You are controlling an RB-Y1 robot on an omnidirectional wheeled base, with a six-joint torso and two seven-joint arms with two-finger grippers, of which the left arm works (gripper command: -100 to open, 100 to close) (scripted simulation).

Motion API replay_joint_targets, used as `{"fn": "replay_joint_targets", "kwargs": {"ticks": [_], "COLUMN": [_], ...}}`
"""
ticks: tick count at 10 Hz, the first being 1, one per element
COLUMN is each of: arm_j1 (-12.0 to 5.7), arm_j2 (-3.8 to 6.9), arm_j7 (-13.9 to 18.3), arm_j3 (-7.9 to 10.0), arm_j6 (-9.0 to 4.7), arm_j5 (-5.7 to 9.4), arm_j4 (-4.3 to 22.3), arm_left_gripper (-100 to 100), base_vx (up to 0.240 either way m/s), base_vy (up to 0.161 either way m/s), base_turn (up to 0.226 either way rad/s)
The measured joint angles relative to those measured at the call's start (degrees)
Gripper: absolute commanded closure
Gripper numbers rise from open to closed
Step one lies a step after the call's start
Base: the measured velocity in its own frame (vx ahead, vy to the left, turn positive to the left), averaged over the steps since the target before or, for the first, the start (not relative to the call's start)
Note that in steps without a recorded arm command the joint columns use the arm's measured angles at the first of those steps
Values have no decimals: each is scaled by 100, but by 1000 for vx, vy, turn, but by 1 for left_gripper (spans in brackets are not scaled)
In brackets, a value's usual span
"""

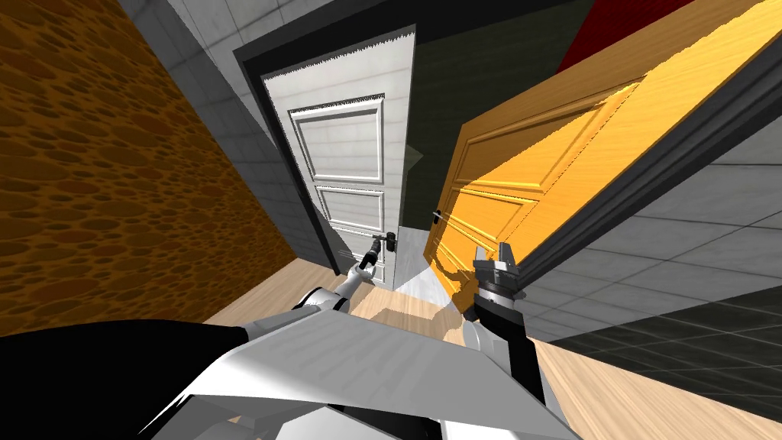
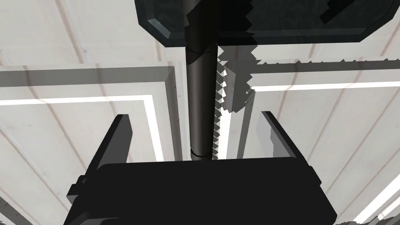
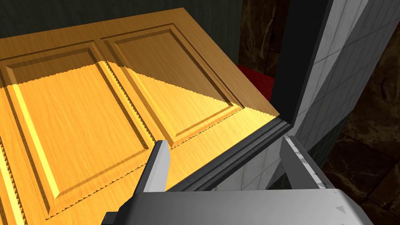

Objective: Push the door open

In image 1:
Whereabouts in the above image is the black door handle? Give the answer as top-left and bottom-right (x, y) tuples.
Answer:
(372, 228), (399, 254)

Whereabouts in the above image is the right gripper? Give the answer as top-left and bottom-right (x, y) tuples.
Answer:
(473, 241), (522, 302)

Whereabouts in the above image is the orange wooden door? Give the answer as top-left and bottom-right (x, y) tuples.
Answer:
(424, 0), (782, 316)

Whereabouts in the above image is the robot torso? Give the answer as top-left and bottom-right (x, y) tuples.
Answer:
(137, 308), (583, 440)

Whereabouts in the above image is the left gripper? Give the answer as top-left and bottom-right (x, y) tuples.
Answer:
(359, 239), (382, 272)

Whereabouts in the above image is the white panelled door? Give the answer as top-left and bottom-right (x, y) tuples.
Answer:
(261, 24), (418, 292)

